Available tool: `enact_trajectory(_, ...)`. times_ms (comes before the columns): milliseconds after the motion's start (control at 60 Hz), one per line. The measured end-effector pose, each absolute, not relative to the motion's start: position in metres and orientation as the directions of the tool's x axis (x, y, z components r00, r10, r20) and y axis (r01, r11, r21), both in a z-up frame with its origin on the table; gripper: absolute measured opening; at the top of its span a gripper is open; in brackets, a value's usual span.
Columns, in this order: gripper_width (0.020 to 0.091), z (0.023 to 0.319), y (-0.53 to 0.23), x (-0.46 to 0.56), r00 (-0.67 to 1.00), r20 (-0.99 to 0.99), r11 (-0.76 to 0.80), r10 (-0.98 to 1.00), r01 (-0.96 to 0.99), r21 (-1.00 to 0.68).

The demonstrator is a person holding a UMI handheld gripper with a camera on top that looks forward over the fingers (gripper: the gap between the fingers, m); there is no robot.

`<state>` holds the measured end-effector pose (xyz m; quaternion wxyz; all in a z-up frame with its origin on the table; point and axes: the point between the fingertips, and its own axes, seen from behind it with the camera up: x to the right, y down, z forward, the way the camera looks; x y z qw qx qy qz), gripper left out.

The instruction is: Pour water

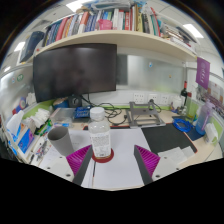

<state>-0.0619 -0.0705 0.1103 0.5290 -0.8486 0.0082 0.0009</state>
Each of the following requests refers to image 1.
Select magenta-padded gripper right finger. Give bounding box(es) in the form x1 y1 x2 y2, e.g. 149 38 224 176
133 144 183 186

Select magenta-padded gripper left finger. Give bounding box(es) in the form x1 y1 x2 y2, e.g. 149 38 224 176
45 144 95 187

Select clear water bottle white cap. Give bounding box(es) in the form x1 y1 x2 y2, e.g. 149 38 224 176
87 106 113 160

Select purple translucent water jug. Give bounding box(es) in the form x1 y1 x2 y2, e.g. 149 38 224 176
195 101 216 136

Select grey ribbed cup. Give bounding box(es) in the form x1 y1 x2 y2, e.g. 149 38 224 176
46 125 75 157

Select small white paper sheet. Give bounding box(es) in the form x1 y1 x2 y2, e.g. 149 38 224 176
157 145 197 165

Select black desk mat orange edge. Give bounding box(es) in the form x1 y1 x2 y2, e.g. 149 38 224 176
141 122 199 156

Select handwritten white paper sheet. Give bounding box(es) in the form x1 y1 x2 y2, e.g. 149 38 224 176
37 142 96 188

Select flat round red coaster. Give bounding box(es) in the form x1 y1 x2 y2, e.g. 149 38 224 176
91 148 115 164

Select grey metal laptop stand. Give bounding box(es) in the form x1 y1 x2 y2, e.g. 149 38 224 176
126 100 167 130

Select clear plastic box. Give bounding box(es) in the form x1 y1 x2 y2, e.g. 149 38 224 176
50 107 76 128

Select small blue box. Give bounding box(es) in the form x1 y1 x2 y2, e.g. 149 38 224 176
73 106 92 120

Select blue tissue box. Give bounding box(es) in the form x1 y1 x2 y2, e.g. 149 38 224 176
4 109 25 136
16 127 35 155

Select white tissue stack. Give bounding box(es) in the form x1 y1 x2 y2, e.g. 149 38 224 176
31 107 51 130

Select white plastic pitcher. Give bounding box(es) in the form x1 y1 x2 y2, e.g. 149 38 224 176
203 122 220 145

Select dark wine bottle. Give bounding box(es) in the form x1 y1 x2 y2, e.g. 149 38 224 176
180 80 189 107

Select black computer monitor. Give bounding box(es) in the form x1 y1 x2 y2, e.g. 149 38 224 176
32 42 119 108

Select group photo poster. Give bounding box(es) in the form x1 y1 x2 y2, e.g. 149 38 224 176
199 79 224 118

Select purple hanging banner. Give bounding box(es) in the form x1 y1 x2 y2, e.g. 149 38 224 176
195 56 212 91

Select wooden shelf with books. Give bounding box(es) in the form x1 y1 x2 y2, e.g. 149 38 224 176
17 0 202 65

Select ceiling lights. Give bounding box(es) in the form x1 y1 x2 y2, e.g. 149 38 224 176
2 0 205 73

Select coiled blue cable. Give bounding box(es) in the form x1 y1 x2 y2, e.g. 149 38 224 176
171 117 194 134

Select black cables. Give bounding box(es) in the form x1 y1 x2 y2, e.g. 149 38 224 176
97 102 130 127

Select white wall socket row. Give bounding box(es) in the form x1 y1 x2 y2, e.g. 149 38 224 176
132 91 171 105

